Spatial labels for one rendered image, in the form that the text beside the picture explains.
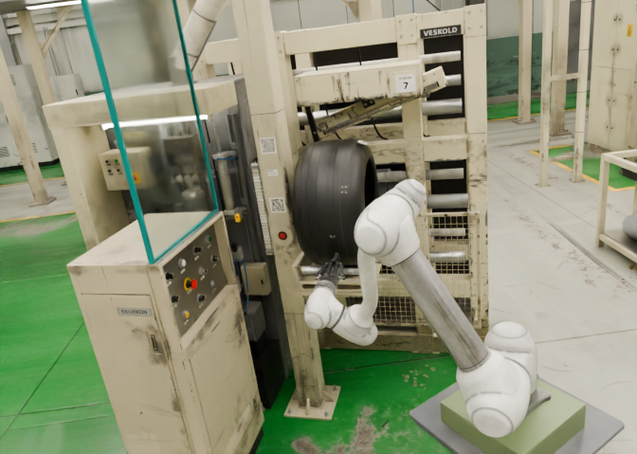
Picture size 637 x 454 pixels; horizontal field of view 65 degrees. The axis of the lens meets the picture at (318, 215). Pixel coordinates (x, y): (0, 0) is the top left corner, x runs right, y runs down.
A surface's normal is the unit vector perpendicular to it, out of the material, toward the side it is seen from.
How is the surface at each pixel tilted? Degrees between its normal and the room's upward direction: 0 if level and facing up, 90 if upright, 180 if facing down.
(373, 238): 85
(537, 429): 2
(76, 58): 90
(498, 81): 90
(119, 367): 90
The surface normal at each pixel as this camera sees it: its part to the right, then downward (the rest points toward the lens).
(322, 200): -0.27, 0.00
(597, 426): -0.12, -0.94
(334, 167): -0.25, -0.50
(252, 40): -0.25, 0.36
